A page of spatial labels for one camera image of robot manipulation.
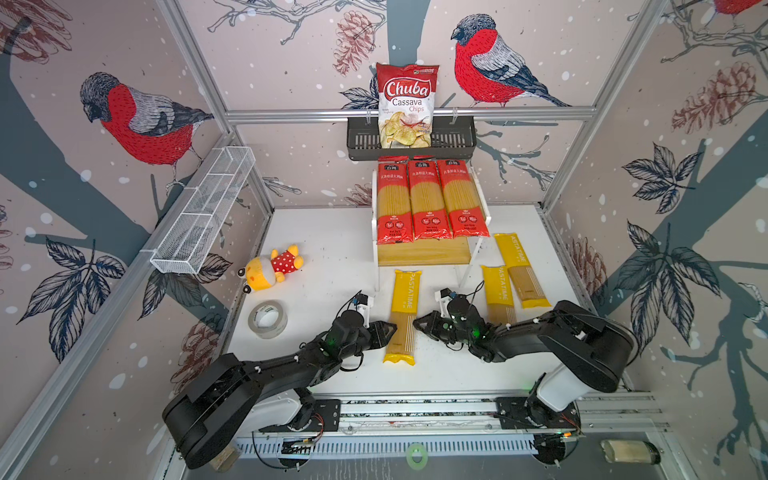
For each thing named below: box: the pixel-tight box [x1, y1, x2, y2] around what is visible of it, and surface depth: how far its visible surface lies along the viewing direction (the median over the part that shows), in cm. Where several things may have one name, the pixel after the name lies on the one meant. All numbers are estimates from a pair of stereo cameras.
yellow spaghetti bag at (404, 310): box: [383, 270, 423, 366], surface depth 92 cm
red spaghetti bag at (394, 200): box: [377, 156, 414, 245], surface depth 75 cm
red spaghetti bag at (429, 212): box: [408, 156, 452, 241], surface depth 75 cm
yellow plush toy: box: [237, 244, 305, 294], surface depth 99 cm
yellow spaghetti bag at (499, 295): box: [480, 265, 517, 325], surface depth 97 cm
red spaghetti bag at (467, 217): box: [437, 159, 490, 239], surface depth 75 cm
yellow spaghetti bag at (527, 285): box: [494, 232, 552, 309], surface depth 103 cm
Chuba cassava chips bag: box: [376, 62, 439, 149], surface depth 87 cm
